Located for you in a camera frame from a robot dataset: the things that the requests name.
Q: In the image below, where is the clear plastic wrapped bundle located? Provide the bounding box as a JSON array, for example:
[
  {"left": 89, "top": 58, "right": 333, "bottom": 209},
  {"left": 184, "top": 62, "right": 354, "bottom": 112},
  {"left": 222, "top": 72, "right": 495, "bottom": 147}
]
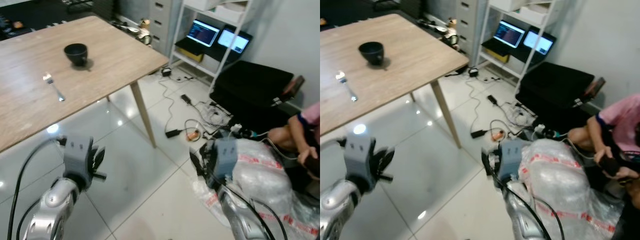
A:
[
  {"left": 520, "top": 139, "right": 626, "bottom": 240},
  {"left": 192, "top": 139, "right": 321, "bottom": 240}
]

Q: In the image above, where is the long wooden table leg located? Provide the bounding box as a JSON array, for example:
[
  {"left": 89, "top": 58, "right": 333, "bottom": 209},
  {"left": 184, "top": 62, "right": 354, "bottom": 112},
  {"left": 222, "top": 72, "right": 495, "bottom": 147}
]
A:
[
  {"left": 430, "top": 80, "right": 462, "bottom": 150},
  {"left": 130, "top": 81, "right": 157, "bottom": 149}
]

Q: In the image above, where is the large black case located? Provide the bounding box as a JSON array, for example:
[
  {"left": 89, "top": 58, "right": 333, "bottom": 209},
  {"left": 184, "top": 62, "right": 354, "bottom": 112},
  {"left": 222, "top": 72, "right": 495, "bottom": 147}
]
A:
[
  {"left": 210, "top": 60, "right": 306, "bottom": 131},
  {"left": 515, "top": 61, "right": 607, "bottom": 131}
]

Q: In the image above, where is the person in pink shirt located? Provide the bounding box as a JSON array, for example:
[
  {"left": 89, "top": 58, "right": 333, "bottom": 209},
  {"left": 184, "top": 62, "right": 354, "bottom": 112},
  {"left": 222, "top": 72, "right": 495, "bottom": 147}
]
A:
[
  {"left": 567, "top": 92, "right": 640, "bottom": 211},
  {"left": 267, "top": 102, "right": 321, "bottom": 181}
]

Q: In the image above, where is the white metal shelf rack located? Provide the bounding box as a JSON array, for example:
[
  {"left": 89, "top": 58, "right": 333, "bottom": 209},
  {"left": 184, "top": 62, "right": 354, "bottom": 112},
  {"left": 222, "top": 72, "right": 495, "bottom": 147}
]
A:
[
  {"left": 477, "top": 0, "right": 566, "bottom": 81},
  {"left": 170, "top": 0, "right": 261, "bottom": 78}
]

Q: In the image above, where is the yellow box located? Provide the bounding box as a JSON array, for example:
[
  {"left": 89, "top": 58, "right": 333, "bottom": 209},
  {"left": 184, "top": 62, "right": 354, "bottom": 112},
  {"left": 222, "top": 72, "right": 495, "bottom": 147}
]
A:
[
  {"left": 482, "top": 48, "right": 511, "bottom": 64},
  {"left": 177, "top": 47, "right": 205, "bottom": 63}
]

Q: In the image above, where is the black ceramic bowl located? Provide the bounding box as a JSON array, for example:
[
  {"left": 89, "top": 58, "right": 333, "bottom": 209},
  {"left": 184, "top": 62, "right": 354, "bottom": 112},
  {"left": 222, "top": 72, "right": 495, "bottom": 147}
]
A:
[
  {"left": 63, "top": 43, "right": 89, "bottom": 67},
  {"left": 358, "top": 41, "right": 385, "bottom": 67}
]

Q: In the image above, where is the black laptop with bright screen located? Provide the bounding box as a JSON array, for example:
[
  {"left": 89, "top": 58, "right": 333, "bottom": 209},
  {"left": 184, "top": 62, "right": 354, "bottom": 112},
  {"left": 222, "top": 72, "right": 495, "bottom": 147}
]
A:
[
  {"left": 522, "top": 27, "right": 557, "bottom": 57},
  {"left": 217, "top": 25, "right": 253, "bottom": 55}
]

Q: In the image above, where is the open laptop with code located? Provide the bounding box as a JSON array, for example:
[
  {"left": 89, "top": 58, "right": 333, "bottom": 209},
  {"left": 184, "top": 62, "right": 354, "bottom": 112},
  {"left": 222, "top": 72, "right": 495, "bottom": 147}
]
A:
[
  {"left": 186, "top": 19, "right": 221, "bottom": 48},
  {"left": 492, "top": 20, "right": 527, "bottom": 49}
]

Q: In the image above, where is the grey drawer cabinet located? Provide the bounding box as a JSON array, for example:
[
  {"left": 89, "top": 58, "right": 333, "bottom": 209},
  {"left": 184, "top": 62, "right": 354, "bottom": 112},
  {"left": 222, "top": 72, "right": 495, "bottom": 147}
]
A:
[
  {"left": 455, "top": 0, "right": 488, "bottom": 56},
  {"left": 149, "top": 0, "right": 183, "bottom": 56}
]

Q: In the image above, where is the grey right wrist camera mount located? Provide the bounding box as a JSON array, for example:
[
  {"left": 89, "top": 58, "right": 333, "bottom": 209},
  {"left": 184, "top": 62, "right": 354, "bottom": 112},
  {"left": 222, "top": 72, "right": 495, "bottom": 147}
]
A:
[
  {"left": 214, "top": 139, "right": 240, "bottom": 182},
  {"left": 496, "top": 140, "right": 524, "bottom": 181}
]

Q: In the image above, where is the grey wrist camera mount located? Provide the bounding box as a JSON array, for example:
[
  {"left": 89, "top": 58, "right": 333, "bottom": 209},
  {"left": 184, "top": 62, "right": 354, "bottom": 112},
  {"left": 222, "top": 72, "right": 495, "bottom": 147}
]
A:
[
  {"left": 496, "top": 140, "right": 524, "bottom": 181},
  {"left": 345, "top": 136, "right": 376, "bottom": 180},
  {"left": 214, "top": 139, "right": 240, "bottom": 182},
  {"left": 62, "top": 136, "right": 95, "bottom": 181}
]

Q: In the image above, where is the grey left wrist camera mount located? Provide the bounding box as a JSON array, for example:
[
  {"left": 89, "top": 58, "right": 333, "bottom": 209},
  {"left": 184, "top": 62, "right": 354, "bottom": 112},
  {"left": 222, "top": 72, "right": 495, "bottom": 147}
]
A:
[
  {"left": 345, "top": 136, "right": 376, "bottom": 180},
  {"left": 62, "top": 136, "right": 95, "bottom": 181}
]

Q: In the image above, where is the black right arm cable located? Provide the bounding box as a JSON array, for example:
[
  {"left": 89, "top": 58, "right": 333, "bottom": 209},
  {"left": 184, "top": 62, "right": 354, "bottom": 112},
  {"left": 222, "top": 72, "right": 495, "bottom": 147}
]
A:
[
  {"left": 219, "top": 177, "right": 288, "bottom": 240},
  {"left": 504, "top": 177, "right": 566, "bottom": 240}
]

